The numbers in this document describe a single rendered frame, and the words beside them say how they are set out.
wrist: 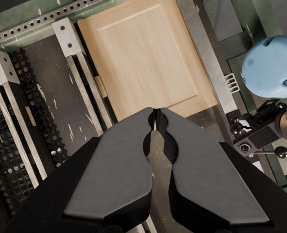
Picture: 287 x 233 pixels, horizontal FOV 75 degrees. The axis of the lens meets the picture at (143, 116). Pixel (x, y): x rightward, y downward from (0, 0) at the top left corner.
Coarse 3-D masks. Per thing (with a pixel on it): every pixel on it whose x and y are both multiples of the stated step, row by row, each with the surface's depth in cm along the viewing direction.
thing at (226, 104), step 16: (176, 0) 69; (192, 0) 68; (192, 16) 68; (192, 32) 68; (208, 48) 68; (208, 64) 68; (208, 80) 70; (224, 80) 68; (224, 96) 68; (224, 112) 68
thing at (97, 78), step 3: (96, 78) 68; (99, 78) 69; (96, 81) 68; (99, 81) 68; (99, 84) 68; (102, 84) 69; (99, 87) 68; (102, 87) 68; (102, 90) 68; (102, 93) 68; (105, 93) 69; (105, 96) 69
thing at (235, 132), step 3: (234, 120) 66; (237, 120) 66; (234, 123) 58; (237, 123) 58; (231, 126) 58; (234, 126) 57; (237, 126) 57; (240, 126) 57; (231, 129) 58; (234, 129) 57; (237, 129) 56; (240, 129) 56; (231, 132) 58; (234, 132) 57; (237, 132) 56; (240, 132) 56
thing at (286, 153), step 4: (276, 148) 58; (280, 148) 57; (284, 148) 57; (256, 152) 64; (260, 152) 63; (264, 152) 62; (268, 152) 61; (272, 152) 60; (276, 152) 58; (280, 152) 57; (284, 152) 56; (248, 156) 67; (252, 156) 66; (280, 156) 57; (284, 156) 57
